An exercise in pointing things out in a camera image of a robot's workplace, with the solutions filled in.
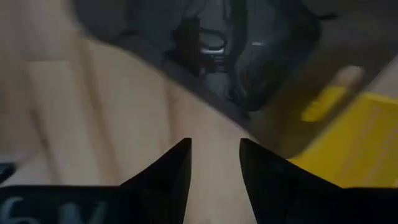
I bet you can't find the yellow slotted plastic basket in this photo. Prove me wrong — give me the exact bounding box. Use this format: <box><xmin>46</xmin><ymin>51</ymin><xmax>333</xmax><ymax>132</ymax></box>
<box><xmin>288</xmin><ymin>91</ymin><xmax>398</xmax><ymax>189</ymax></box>

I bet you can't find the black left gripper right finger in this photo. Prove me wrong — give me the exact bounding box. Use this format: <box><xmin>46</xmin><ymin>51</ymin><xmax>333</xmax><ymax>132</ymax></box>
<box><xmin>239</xmin><ymin>138</ymin><xmax>342</xmax><ymax>224</ymax></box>

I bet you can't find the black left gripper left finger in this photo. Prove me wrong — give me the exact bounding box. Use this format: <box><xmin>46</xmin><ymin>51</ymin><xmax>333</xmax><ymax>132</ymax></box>
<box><xmin>120</xmin><ymin>138</ymin><xmax>193</xmax><ymax>224</ymax></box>

